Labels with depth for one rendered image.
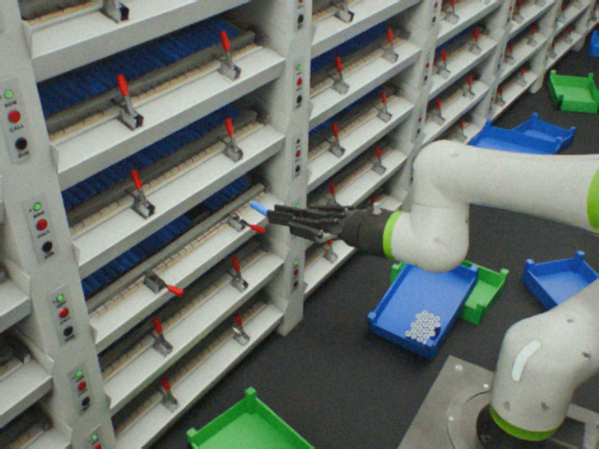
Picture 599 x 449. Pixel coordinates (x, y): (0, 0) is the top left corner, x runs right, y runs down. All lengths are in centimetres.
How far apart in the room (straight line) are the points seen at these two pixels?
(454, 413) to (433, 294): 74
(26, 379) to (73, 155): 41
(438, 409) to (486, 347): 67
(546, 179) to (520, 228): 149
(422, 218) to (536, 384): 33
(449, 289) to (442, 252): 88
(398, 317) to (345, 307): 17
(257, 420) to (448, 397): 56
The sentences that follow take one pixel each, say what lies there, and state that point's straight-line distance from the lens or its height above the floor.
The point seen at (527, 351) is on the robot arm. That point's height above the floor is 59.
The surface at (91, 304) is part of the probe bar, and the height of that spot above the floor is 51.
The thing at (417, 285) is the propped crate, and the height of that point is 7.
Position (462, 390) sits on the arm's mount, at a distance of 142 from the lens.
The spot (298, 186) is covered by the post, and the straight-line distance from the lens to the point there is 170.
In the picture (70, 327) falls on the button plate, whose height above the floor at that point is 55.
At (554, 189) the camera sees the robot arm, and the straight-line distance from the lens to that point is 103.
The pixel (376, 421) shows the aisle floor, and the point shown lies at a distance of 179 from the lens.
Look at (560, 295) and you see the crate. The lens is 227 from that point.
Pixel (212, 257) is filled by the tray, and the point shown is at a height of 46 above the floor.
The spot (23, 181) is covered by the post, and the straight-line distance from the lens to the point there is 109.
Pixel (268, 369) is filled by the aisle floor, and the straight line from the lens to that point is 188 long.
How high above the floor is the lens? 139
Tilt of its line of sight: 35 degrees down
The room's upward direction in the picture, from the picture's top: 1 degrees clockwise
